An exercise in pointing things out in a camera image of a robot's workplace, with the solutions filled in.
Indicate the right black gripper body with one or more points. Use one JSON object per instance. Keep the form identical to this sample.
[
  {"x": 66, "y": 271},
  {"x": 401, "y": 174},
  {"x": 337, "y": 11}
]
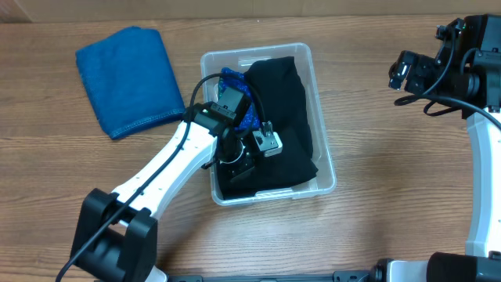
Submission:
[{"x": 413, "y": 73}]

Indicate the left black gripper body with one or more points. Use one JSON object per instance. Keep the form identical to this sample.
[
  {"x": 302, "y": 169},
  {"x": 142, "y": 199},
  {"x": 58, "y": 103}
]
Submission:
[{"x": 236, "y": 160}]

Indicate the sparkly blue green cloth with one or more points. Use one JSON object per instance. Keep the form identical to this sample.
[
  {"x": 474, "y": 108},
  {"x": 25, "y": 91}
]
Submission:
[{"x": 236, "y": 96}]

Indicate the black cloth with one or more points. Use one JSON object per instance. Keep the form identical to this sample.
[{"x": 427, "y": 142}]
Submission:
[
  {"x": 283, "y": 97},
  {"x": 291, "y": 167}
]

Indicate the blue terry towel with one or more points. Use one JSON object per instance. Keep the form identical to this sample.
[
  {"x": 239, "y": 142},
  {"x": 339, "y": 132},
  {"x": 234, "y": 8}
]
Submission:
[{"x": 130, "y": 82}]

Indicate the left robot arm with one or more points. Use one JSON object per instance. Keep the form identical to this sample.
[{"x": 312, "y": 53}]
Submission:
[{"x": 116, "y": 235}]

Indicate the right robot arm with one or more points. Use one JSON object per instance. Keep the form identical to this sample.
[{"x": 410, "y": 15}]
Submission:
[{"x": 475, "y": 41}]

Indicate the clear plastic storage bin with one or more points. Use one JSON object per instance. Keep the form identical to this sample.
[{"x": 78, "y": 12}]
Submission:
[{"x": 241, "y": 60}]

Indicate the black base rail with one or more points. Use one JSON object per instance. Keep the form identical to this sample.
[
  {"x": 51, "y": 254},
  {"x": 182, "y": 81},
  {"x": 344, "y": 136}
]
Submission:
[{"x": 337, "y": 276}]

